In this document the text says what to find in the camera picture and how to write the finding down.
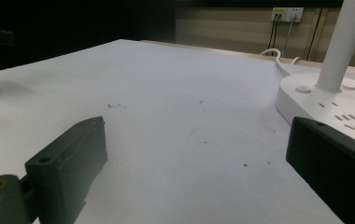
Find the white lamp power cable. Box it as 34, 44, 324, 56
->
259, 48, 302, 77

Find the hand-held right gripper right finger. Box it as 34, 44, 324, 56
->
285, 116, 355, 224

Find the white wall socket panel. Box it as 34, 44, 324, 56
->
271, 7, 305, 23

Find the white plug with grey cable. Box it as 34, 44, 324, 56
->
282, 11, 298, 52

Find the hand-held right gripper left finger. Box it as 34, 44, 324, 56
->
24, 116, 109, 224

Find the white desk lamp with sockets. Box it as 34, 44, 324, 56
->
275, 0, 355, 151

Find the black cable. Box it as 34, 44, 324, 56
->
267, 13, 277, 49
272, 14, 282, 52
306, 7, 323, 61

